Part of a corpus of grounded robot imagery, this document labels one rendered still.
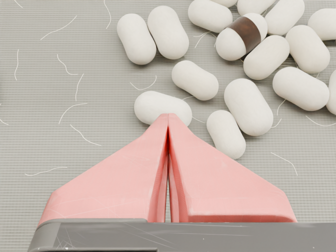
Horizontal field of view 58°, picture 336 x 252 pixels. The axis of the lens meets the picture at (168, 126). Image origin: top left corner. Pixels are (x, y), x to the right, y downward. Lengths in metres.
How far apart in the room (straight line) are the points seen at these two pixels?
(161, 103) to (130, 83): 0.04
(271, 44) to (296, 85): 0.03
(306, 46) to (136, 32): 0.11
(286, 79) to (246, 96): 0.03
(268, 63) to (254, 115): 0.04
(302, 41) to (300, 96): 0.04
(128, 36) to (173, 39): 0.03
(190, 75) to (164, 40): 0.03
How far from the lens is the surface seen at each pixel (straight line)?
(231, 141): 0.18
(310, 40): 0.22
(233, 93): 0.19
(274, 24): 0.22
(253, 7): 0.22
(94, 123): 0.20
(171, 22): 0.20
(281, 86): 0.20
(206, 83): 0.19
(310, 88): 0.20
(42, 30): 0.24
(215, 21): 0.21
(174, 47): 0.20
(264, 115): 0.19
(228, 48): 0.20
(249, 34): 0.20
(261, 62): 0.20
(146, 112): 0.18
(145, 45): 0.20
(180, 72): 0.19
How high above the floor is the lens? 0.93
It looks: 77 degrees down
